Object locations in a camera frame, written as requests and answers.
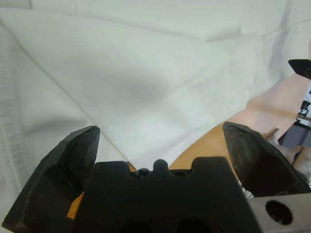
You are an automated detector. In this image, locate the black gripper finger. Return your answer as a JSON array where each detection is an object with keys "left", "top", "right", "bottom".
[
  {"left": 223, "top": 121, "right": 311, "bottom": 198},
  {"left": 288, "top": 58, "right": 311, "bottom": 80},
  {"left": 4, "top": 125, "right": 101, "bottom": 233}
]

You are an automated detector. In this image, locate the white t-shirt with black logo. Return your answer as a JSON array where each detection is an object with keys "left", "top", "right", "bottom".
[{"left": 0, "top": 0, "right": 311, "bottom": 170}]

